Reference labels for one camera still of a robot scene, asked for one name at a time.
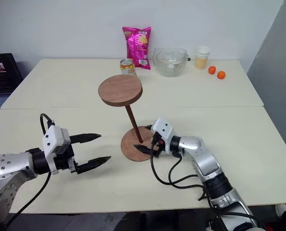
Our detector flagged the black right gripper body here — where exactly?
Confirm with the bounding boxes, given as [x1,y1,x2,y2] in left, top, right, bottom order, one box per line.
[150,133,167,159]

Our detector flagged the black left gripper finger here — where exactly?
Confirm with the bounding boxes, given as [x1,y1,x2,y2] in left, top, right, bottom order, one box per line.
[75,155,112,175]
[69,133,102,145]

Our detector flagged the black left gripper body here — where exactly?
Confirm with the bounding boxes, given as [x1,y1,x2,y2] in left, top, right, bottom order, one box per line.
[53,143,78,174]

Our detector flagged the wooden pole with round disc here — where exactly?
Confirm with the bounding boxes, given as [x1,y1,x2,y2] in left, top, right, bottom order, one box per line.
[98,74,144,143]

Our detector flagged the round wooden base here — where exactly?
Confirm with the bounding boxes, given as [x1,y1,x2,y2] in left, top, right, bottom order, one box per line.
[120,125,158,163]

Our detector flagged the yellow drink can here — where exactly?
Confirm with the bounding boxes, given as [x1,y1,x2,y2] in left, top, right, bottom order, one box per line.
[120,58,137,78]

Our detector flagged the clear glass bowl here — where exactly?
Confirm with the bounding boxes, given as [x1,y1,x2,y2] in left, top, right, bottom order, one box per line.
[153,47,189,78]

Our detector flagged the pink chips bag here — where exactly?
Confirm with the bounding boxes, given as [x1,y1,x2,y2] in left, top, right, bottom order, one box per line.
[122,26,152,71]

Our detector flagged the plastic cup with juice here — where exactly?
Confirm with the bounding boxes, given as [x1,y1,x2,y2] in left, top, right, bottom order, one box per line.
[194,46,211,70]

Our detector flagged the black plastic crate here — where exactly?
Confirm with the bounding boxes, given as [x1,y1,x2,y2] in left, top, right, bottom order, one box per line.
[0,53,24,97]

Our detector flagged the white shoe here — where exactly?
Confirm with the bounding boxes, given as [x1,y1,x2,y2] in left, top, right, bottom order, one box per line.
[274,204,286,218]

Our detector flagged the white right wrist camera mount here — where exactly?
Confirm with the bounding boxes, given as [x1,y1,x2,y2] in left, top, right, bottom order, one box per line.
[150,116,174,154]

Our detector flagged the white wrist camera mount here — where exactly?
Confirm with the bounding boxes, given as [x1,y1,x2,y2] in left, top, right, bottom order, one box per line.
[150,116,174,154]
[42,125,71,172]

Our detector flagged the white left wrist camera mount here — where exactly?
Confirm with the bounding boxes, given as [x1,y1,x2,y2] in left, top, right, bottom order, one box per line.
[42,125,71,172]

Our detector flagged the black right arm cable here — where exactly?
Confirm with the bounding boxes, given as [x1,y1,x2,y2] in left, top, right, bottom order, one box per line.
[149,138,209,202]

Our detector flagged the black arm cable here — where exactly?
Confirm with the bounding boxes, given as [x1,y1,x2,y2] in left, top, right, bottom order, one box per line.
[149,138,209,202]
[5,113,55,231]

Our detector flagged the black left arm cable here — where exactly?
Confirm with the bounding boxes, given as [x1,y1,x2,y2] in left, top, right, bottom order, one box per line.
[5,113,55,231]

